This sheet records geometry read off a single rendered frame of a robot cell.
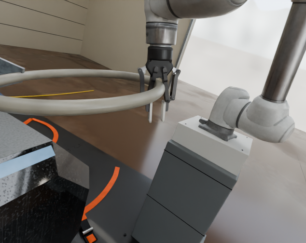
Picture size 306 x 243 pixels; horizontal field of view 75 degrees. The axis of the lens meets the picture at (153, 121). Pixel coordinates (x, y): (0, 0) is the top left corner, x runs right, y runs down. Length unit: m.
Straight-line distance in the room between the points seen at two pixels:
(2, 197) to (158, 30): 0.61
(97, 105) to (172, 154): 0.79
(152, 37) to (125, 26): 5.98
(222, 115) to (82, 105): 0.85
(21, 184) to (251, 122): 0.94
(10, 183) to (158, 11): 0.61
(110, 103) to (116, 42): 6.32
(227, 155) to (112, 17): 6.27
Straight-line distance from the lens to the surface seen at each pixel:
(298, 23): 0.96
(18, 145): 0.76
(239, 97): 1.11
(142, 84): 0.61
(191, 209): 1.23
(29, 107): 0.41
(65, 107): 0.39
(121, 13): 6.72
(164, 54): 0.59
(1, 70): 0.82
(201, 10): 0.48
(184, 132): 1.10
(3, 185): 0.70
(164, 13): 0.56
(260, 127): 1.03
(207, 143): 1.07
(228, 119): 1.10
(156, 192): 1.28
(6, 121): 0.89
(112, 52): 6.78
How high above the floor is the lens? 1.27
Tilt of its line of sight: 22 degrees down
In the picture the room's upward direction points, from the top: 19 degrees clockwise
